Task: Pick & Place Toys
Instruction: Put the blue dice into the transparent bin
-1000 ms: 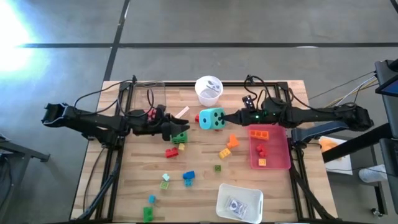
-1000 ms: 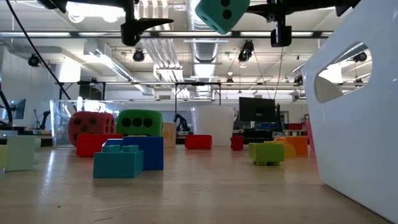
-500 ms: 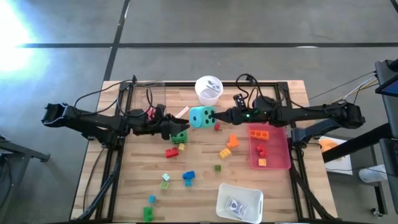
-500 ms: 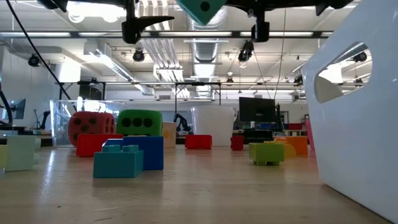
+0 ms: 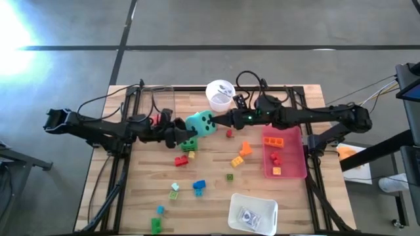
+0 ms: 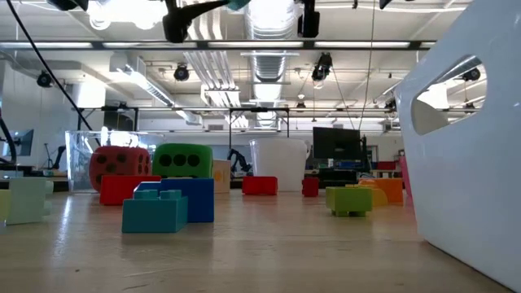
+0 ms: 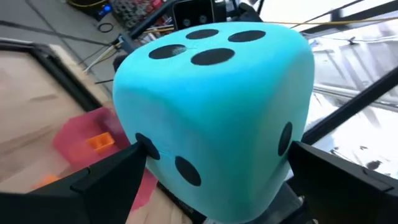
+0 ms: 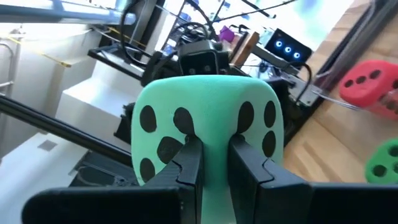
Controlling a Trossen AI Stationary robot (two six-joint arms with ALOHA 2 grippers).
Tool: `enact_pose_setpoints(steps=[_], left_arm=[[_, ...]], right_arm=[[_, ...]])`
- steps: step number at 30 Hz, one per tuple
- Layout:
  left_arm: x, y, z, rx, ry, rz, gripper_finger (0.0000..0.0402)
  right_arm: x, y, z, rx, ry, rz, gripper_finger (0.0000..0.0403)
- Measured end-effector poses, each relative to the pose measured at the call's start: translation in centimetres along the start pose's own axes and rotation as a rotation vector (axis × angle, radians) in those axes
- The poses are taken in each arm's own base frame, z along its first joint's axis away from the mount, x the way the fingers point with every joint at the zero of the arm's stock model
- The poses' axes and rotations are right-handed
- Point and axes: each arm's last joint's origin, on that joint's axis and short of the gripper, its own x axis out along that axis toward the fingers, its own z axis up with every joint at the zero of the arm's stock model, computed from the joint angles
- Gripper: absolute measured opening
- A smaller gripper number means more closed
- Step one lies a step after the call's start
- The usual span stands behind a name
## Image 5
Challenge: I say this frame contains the black computer desk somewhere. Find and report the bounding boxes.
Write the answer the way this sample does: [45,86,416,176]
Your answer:
[395,61,420,147]

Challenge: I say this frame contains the white plastic bin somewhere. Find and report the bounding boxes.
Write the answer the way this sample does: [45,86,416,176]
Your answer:
[228,192,279,236]

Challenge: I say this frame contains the long orange brick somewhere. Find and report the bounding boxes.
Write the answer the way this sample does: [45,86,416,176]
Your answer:
[263,136,285,148]

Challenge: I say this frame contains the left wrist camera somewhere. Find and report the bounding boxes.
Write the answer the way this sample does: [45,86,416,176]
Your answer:
[161,108,174,126]

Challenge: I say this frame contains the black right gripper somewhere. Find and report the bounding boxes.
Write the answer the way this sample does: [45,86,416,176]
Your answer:
[211,108,264,130]

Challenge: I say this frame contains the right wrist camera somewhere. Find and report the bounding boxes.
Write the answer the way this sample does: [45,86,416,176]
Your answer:
[233,94,249,109]

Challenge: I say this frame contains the person's shoe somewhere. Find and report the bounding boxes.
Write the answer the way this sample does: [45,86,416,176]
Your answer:
[378,176,411,193]

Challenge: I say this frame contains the pink plastic bin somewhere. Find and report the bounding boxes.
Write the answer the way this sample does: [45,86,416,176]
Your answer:
[262,125,308,180]

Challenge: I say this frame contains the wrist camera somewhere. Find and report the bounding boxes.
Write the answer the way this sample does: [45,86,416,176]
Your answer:
[161,108,174,126]
[233,94,249,109]

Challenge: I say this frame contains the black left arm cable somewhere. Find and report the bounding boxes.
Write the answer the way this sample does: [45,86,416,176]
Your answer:
[75,84,140,114]

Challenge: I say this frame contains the green foam die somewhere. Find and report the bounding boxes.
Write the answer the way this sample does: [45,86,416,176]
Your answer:
[180,136,199,152]

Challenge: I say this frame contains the clear plastic bin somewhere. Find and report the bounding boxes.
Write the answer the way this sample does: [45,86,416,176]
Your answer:
[140,85,177,115]

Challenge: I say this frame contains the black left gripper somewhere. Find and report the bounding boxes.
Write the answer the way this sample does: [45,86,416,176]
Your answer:
[139,117,199,149]

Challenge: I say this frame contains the black aluminium table frame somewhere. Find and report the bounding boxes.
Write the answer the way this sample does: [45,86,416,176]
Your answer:
[80,84,364,236]

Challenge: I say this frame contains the white cup with pumpkin face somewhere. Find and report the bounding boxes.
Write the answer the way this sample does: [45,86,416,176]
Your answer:
[205,79,236,113]

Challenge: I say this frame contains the black diagonal strut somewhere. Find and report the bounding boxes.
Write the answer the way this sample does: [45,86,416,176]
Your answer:
[339,129,416,172]

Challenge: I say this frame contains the clear card packet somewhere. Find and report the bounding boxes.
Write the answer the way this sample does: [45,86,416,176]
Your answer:
[238,206,263,229]

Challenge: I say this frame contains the teal foam die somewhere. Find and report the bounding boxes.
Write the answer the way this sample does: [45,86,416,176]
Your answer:
[184,109,218,138]

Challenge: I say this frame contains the blue-lit screen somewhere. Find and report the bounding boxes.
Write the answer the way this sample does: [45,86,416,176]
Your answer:
[396,78,420,102]

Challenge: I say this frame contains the orange object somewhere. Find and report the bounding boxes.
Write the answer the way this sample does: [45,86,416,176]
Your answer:
[337,146,358,161]

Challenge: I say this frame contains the grey table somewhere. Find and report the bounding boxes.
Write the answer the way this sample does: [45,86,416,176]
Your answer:
[0,140,54,230]

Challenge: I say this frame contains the white box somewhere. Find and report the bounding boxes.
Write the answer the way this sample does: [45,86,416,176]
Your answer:
[336,143,373,185]

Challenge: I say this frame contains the grey cable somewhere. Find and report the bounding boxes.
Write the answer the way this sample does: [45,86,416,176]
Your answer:
[324,74,398,107]

